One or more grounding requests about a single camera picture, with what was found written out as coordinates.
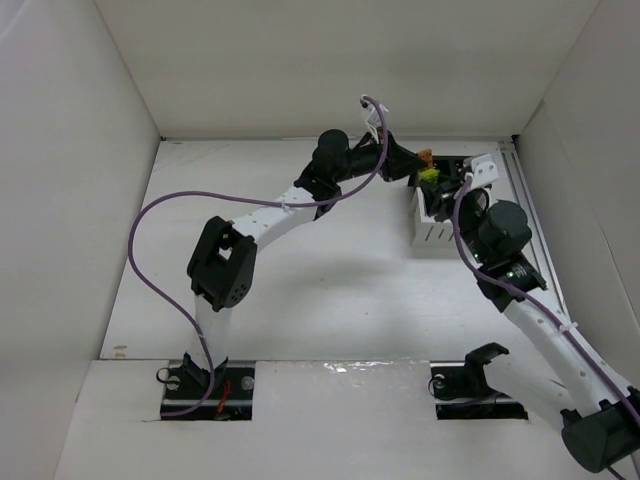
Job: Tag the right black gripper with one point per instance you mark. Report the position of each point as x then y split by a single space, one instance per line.
451 192

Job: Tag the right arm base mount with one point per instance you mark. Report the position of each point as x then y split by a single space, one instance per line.
461 391

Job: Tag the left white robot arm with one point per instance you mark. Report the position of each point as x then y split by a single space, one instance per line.
222 265

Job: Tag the orange green lego stack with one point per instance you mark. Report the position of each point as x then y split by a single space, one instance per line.
427 157

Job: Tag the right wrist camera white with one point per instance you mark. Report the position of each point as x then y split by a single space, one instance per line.
482 169

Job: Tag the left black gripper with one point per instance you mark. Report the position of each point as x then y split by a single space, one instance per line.
391 163

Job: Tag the aluminium rail right side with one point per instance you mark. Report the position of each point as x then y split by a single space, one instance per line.
539 249

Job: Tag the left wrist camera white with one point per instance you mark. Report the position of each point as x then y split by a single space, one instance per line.
372 115

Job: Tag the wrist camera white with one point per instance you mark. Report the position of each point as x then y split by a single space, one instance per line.
482 169
372 115

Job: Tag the black slotted container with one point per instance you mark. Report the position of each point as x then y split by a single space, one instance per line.
450 167

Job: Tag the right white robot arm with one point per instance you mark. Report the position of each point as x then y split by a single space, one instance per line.
594 408

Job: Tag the white slotted container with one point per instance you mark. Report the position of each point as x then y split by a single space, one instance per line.
428 233

